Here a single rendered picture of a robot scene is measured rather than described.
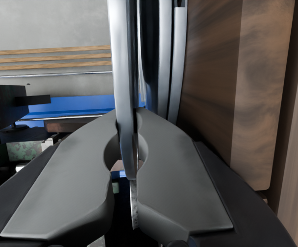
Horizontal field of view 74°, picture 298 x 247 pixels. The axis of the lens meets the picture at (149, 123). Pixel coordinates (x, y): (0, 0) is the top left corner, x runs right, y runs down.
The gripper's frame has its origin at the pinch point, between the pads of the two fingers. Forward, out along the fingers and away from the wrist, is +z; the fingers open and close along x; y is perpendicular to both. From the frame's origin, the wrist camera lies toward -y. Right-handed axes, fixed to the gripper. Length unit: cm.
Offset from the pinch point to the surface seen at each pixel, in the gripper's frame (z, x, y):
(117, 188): 31, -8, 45
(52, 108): 158, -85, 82
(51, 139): 53, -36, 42
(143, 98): 23.3, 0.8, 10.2
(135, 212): 33, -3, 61
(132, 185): 38, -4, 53
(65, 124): 77, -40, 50
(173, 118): 2.2, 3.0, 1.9
